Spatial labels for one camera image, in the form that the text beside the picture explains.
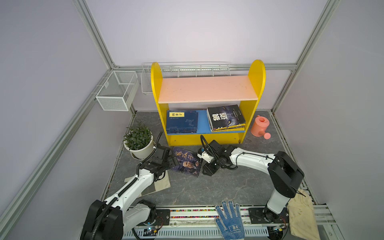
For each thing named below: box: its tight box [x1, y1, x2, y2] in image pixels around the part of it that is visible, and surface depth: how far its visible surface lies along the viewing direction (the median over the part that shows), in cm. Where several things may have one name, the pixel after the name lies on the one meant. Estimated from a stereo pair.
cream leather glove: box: [287, 189, 321, 240], surface depth 75 cm
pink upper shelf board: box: [158, 75, 259, 104], surface depth 77 cm
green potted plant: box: [123, 121, 153, 150], surface depth 86 cm
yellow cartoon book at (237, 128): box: [211, 125, 245, 133], surface depth 91 cm
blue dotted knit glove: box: [215, 200, 245, 240], surface depth 74 cm
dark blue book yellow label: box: [166, 110, 199, 134], surface depth 91 cm
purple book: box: [170, 146, 202, 178], surface depth 93 cm
